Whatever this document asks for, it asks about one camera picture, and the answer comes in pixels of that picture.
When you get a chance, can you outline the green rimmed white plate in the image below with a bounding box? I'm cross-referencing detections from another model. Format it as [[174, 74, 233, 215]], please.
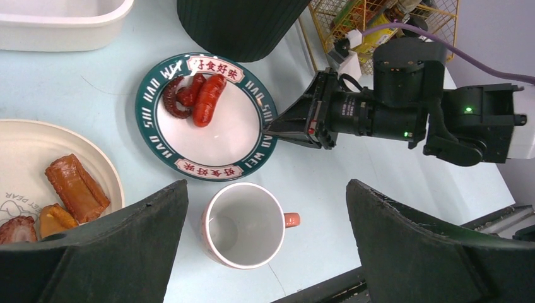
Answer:
[[135, 52, 277, 181]]

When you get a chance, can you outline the pink white mug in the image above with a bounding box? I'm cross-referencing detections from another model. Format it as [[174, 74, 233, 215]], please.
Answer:
[[199, 182, 301, 270]]

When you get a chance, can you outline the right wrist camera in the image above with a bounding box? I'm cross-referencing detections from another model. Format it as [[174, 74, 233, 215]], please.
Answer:
[[327, 29, 363, 80]]

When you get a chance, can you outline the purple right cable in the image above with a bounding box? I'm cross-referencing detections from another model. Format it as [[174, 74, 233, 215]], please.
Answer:
[[361, 21, 535, 86]]

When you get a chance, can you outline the red sausage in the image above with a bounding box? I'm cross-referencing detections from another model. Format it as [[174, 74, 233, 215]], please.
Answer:
[[192, 74, 226, 128]]

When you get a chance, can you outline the dark red octopus tentacle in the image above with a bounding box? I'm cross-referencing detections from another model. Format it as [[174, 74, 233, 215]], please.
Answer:
[[162, 74, 206, 119]]

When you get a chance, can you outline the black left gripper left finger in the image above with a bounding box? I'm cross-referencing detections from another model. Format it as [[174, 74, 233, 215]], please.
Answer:
[[1, 181, 189, 302]]

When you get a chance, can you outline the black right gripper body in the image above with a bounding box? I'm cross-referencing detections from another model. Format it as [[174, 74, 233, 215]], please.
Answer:
[[311, 38, 447, 150]]

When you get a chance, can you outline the white rectangular basin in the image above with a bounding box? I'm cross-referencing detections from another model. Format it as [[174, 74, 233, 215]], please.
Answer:
[[1, 0, 134, 52]]

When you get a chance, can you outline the gold wire rack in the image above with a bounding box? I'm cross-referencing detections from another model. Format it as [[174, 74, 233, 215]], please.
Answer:
[[297, 0, 459, 71]]

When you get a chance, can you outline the black plastic bucket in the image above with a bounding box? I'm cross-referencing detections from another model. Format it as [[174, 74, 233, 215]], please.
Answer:
[[176, 0, 310, 62]]

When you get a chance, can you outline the yellow label small bottle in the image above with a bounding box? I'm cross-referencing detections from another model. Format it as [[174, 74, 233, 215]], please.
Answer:
[[355, 13, 403, 54]]

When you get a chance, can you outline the cream round plate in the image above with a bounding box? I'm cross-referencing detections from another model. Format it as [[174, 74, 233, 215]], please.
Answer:
[[1, 119, 125, 239]]

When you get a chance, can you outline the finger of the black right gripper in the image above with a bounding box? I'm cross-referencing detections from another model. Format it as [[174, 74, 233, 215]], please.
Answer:
[[262, 75, 324, 148]]

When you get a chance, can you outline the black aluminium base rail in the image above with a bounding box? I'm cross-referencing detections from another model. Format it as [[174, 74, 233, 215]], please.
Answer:
[[271, 204, 535, 303]]

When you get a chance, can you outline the brown meat piece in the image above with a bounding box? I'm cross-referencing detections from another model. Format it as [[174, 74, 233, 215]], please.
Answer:
[[1, 216, 37, 244]]

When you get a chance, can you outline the orange fried tofu piece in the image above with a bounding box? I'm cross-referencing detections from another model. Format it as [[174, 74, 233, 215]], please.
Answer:
[[45, 154, 110, 223]]

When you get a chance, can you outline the black cap small bottle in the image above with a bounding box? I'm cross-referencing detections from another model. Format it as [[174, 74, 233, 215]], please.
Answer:
[[392, 0, 436, 40]]

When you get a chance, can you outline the small orange food piece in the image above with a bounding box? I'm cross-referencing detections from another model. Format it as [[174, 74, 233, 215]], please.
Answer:
[[39, 203, 79, 238]]

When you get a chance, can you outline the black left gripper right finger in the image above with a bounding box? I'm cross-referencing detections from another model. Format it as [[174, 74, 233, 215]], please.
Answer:
[[346, 181, 535, 303]]

